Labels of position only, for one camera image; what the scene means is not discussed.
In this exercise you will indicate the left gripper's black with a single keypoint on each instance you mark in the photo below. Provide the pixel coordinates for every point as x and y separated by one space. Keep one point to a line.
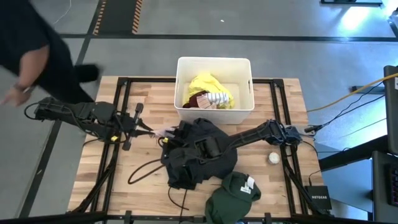
132 124

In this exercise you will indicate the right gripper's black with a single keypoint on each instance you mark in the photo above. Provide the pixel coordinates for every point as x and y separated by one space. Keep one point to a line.
211 147

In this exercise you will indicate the pale grey patterned cloth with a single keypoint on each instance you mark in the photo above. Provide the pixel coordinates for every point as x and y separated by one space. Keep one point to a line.
164 132

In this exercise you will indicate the dark grey Quiksilver hoodie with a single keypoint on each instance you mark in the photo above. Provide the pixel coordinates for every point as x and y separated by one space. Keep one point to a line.
186 174

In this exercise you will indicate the pink red patterned cloth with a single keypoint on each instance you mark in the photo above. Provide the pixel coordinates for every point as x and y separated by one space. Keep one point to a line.
203 102

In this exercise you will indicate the white grey striped cloth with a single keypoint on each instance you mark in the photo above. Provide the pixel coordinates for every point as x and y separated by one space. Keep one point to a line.
217 98

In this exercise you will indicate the dark green garment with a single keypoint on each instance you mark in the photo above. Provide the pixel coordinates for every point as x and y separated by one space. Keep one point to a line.
227 202

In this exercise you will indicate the yellow garment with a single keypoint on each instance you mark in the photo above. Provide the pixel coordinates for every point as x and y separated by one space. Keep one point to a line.
206 84

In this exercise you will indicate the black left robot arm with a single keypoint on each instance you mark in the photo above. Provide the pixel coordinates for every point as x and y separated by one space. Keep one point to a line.
93 113

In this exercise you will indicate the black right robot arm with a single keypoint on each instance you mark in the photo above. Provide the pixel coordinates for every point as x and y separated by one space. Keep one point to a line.
248 135

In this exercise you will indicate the white perforated plastic basket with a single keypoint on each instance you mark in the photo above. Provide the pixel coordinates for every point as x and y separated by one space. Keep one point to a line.
214 116

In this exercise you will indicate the white round ball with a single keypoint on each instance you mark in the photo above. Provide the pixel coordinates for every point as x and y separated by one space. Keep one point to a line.
273 158

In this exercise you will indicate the person's hand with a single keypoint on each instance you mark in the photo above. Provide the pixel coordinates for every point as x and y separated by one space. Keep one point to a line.
11 97

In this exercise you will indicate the black desk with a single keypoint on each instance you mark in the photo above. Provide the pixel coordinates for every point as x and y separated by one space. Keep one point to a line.
351 154

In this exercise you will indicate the person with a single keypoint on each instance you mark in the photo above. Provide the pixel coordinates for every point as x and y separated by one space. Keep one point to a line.
18 25

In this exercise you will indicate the black monitor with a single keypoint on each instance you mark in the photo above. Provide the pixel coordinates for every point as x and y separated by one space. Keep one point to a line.
391 109

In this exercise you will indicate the black keyboard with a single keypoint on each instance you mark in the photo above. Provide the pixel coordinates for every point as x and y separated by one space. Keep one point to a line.
394 186

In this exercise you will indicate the black metal rig frame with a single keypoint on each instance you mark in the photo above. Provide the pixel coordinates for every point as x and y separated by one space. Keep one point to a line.
146 80

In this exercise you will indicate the black Netgear network switch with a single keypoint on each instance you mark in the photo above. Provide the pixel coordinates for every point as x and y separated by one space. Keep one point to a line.
317 197

